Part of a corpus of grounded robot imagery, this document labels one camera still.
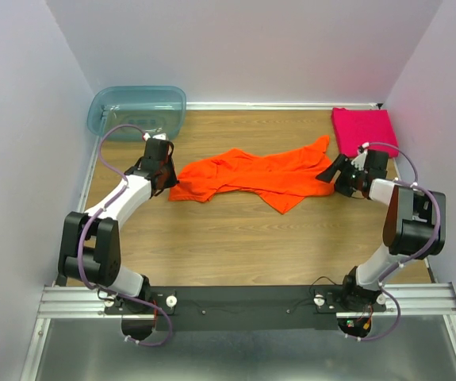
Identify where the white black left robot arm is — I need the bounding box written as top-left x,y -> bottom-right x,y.
58,134 -> 178,314

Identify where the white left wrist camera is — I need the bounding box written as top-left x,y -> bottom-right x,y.
143,132 -> 168,141

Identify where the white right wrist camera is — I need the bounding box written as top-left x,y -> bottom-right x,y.
351,142 -> 370,171

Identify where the teal plastic basin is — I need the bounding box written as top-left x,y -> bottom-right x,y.
86,86 -> 186,140

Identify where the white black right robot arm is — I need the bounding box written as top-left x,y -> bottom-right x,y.
316,148 -> 446,311

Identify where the orange t shirt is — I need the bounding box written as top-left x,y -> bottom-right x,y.
168,135 -> 334,214

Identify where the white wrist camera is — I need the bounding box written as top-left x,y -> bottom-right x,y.
351,142 -> 370,171
143,132 -> 168,141

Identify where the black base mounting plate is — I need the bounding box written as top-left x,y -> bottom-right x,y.
105,284 -> 386,340

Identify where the aluminium frame rail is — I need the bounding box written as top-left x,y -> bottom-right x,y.
38,283 -> 456,319

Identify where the folded pink t shirt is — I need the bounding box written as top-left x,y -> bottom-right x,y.
331,108 -> 398,157

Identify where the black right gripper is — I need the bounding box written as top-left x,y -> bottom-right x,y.
315,154 -> 366,198

